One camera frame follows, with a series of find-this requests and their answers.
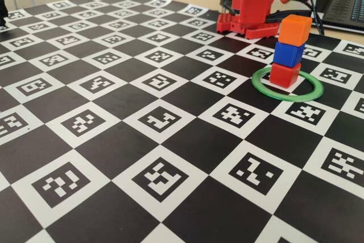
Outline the orange cube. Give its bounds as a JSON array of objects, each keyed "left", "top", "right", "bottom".
[{"left": 278, "top": 14, "right": 313, "bottom": 47}]

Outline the blue cube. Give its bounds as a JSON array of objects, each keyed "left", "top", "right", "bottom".
[{"left": 272, "top": 40, "right": 306, "bottom": 68}]

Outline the red cube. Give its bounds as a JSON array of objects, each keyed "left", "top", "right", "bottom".
[{"left": 268, "top": 62, "right": 301, "bottom": 88}]

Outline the red perforated robot base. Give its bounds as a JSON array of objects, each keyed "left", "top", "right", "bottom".
[{"left": 216, "top": 0, "right": 281, "bottom": 40}]

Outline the black plug adapter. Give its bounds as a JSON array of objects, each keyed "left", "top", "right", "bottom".
[{"left": 266, "top": 10, "right": 312, "bottom": 24}]

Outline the dark laptop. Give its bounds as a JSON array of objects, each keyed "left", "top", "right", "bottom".
[{"left": 315, "top": 0, "right": 364, "bottom": 32}]

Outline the black clamp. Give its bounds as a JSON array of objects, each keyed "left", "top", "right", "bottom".
[{"left": 220, "top": 0, "right": 237, "bottom": 16}]

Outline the black white marker board mat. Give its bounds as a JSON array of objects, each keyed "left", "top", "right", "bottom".
[{"left": 0, "top": 0, "right": 364, "bottom": 243}]

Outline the black stand foot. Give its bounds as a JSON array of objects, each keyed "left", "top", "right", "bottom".
[{"left": 0, "top": 0, "right": 9, "bottom": 26}]

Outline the black cable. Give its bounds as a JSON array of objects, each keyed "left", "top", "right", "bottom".
[{"left": 295, "top": 0, "right": 325, "bottom": 36}]

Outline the green ring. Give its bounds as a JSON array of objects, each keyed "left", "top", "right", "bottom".
[{"left": 251, "top": 67, "right": 325, "bottom": 102}]

